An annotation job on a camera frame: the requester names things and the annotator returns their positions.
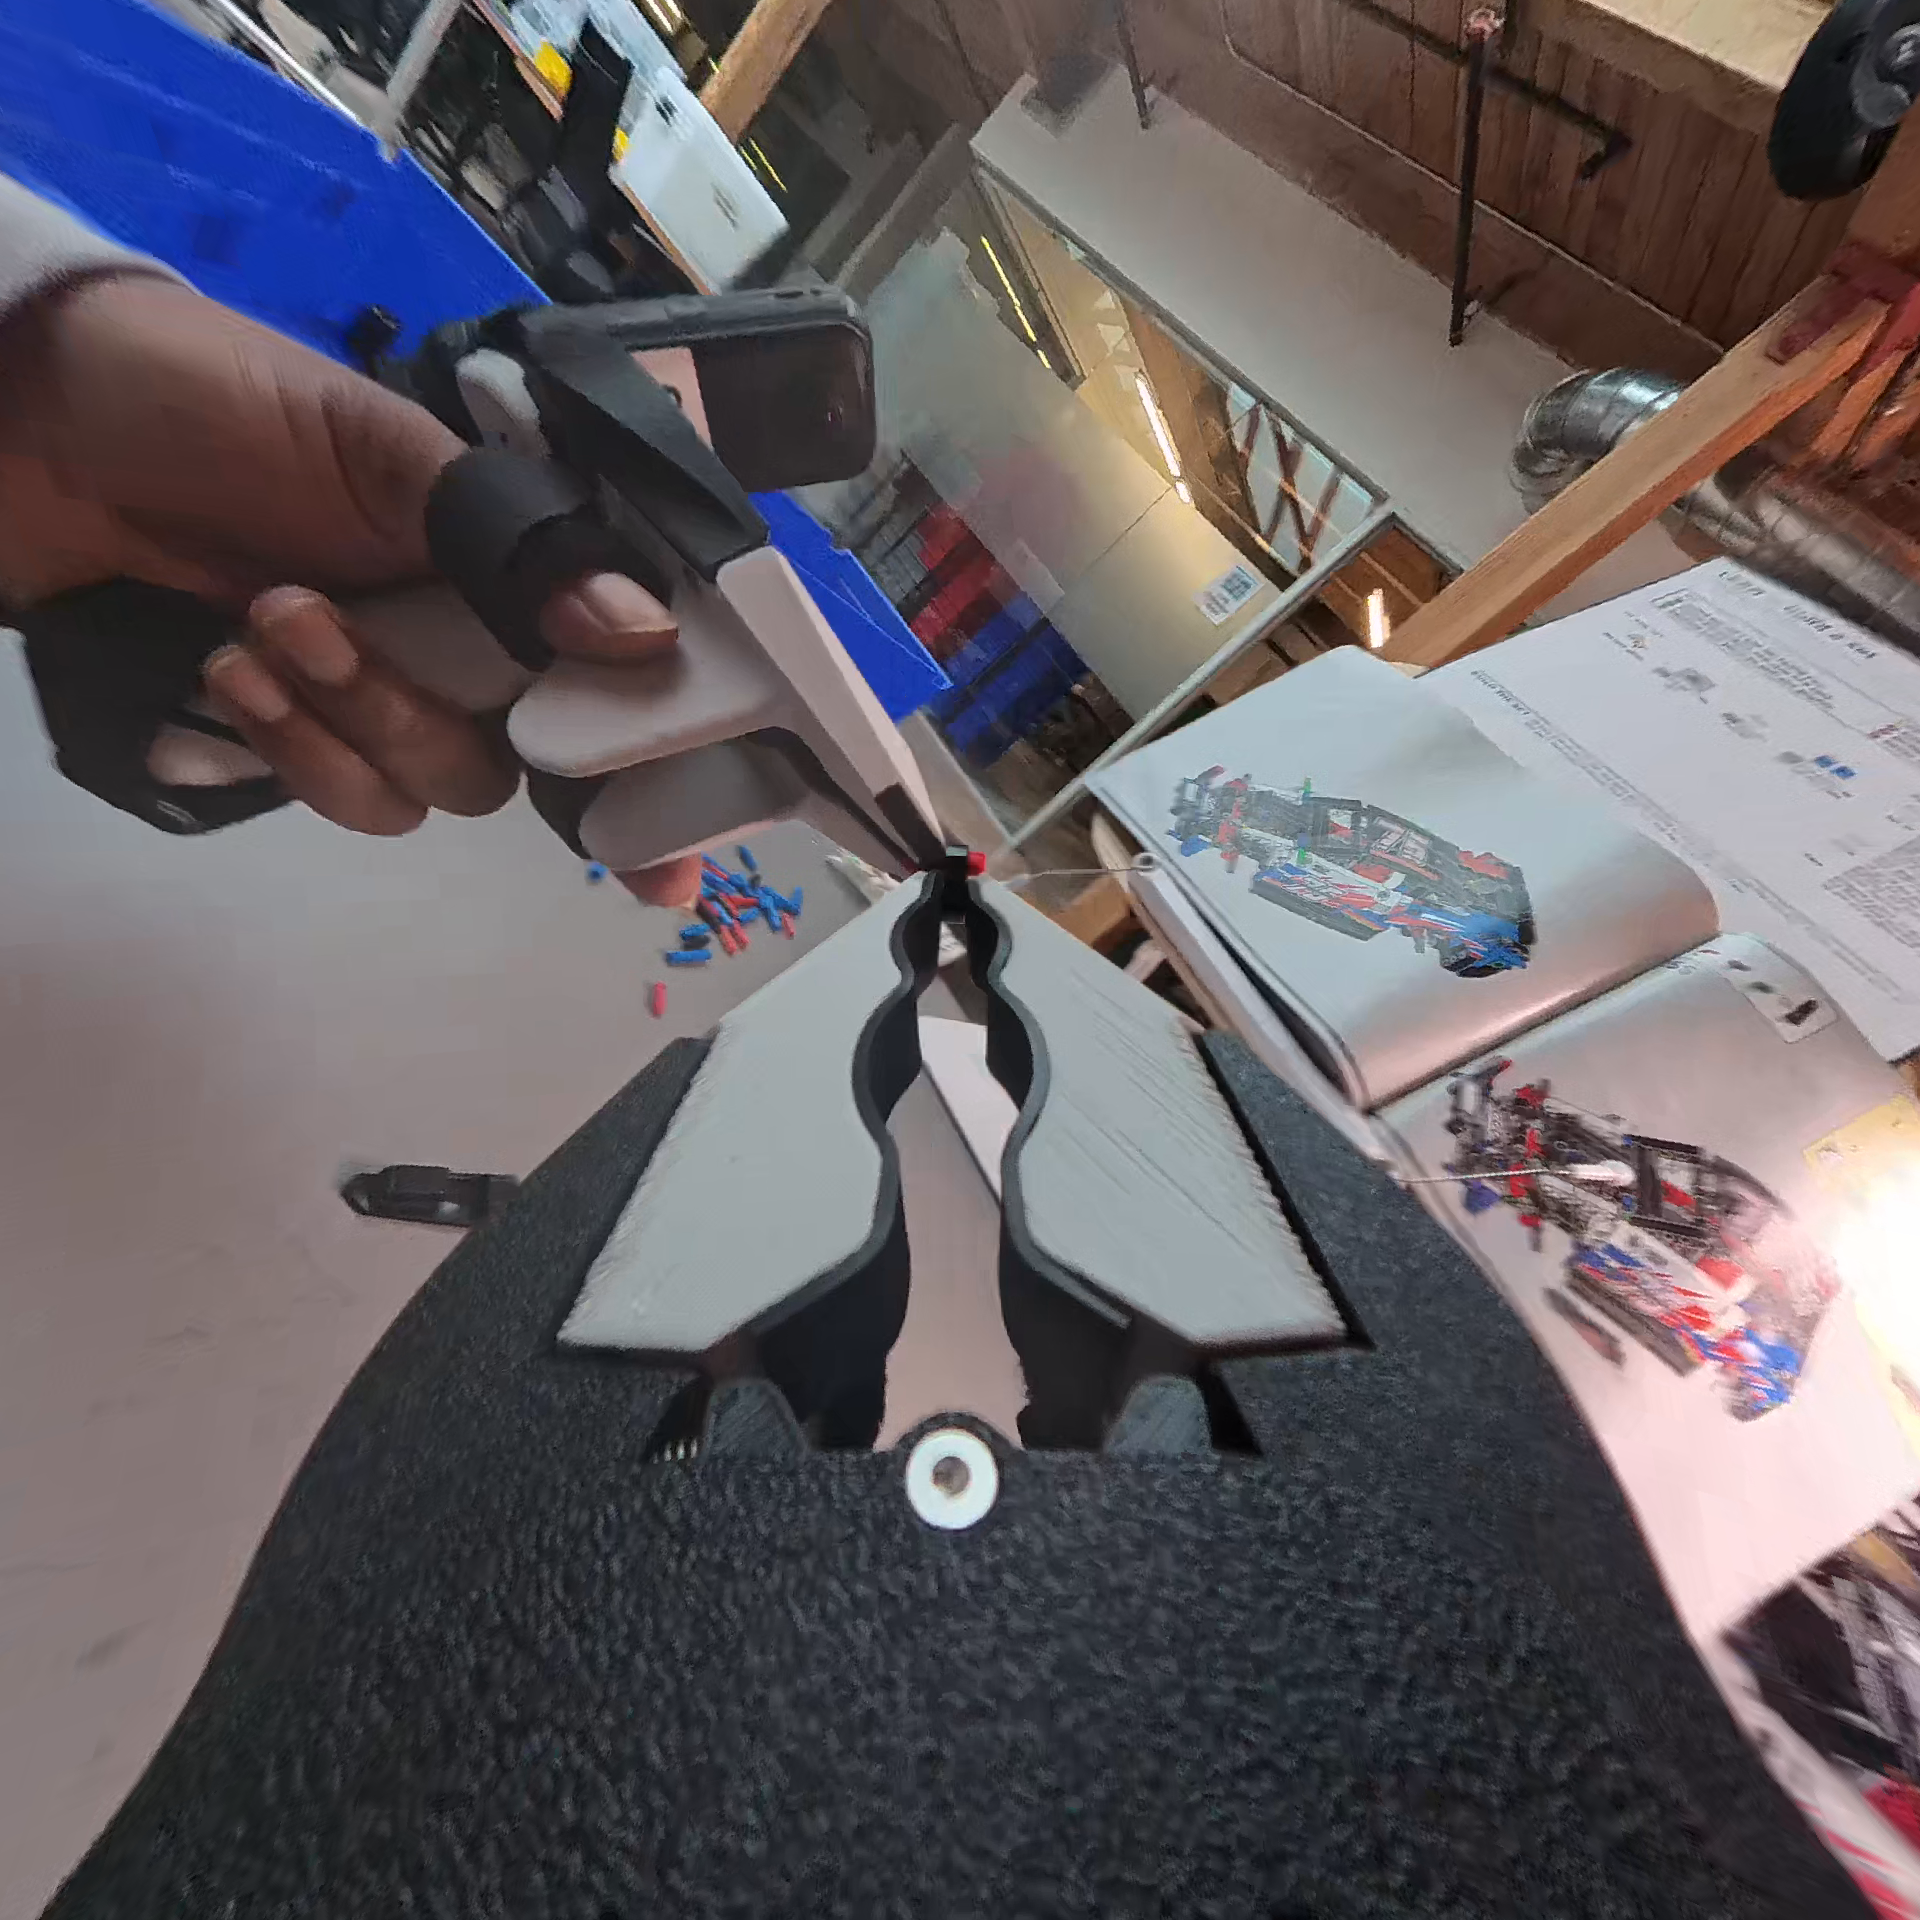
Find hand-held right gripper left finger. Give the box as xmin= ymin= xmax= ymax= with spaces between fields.
xmin=559 ymin=875 xmax=945 ymax=1351

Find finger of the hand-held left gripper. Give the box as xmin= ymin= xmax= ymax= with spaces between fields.
xmin=508 ymin=543 xmax=948 ymax=875
xmin=578 ymin=738 xmax=919 ymax=880

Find pile of blue red pins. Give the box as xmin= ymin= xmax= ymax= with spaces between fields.
xmin=585 ymin=844 xmax=806 ymax=1019

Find black toy beam piece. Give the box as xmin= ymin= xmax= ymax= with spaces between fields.
xmin=338 ymin=1165 xmax=520 ymax=1233

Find person's left hand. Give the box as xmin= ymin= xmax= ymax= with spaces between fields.
xmin=0 ymin=276 xmax=710 ymax=911

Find wooden post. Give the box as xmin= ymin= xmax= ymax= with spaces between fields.
xmin=1376 ymin=267 xmax=1894 ymax=670

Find blue plastic crate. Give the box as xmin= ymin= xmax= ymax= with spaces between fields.
xmin=0 ymin=0 xmax=955 ymax=732

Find stack of blue red bins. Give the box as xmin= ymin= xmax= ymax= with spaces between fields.
xmin=874 ymin=495 xmax=1098 ymax=759

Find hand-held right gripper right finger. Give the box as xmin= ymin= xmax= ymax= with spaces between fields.
xmin=955 ymin=875 xmax=1370 ymax=1358

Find toy car instruction booklet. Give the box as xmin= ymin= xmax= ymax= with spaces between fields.
xmin=1086 ymin=646 xmax=1920 ymax=1920

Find silver ventilation duct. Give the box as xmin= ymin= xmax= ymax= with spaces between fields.
xmin=1506 ymin=364 xmax=1920 ymax=662

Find black wall pipe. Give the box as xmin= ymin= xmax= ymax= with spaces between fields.
xmin=1342 ymin=0 xmax=1639 ymax=350

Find white printed paper sheet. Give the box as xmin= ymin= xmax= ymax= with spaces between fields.
xmin=1416 ymin=558 xmax=1920 ymax=1059

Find white book stand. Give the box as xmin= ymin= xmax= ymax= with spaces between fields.
xmin=981 ymin=840 xmax=1201 ymax=991

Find glass partition panel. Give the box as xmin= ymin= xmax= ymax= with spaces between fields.
xmin=863 ymin=157 xmax=1396 ymax=841

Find black round object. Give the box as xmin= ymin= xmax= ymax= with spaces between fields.
xmin=1766 ymin=0 xmax=1920 ymax=205

